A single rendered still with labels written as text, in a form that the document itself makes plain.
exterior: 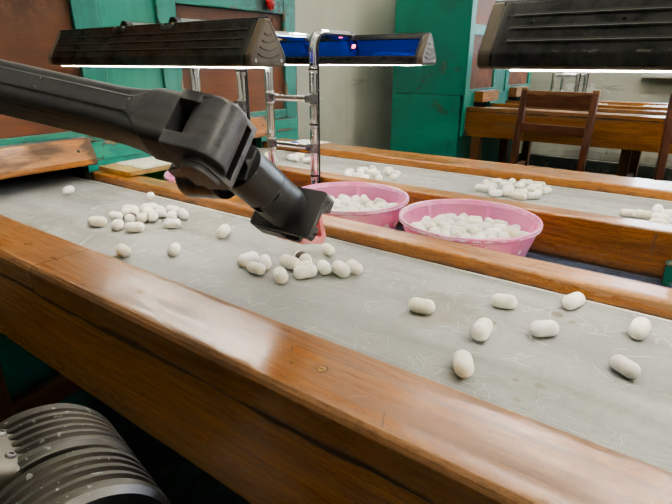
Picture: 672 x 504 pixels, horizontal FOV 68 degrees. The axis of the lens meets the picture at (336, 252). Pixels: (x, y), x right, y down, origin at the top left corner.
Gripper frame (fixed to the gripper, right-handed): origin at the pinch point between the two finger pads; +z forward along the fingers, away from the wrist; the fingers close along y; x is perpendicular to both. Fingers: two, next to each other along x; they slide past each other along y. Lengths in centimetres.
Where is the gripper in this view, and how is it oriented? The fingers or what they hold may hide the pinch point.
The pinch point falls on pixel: (320, 237)
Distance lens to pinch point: 72.1
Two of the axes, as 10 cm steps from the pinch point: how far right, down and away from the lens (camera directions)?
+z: 4.4, 3.9, 8.1
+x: -3.8, 9.0, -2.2
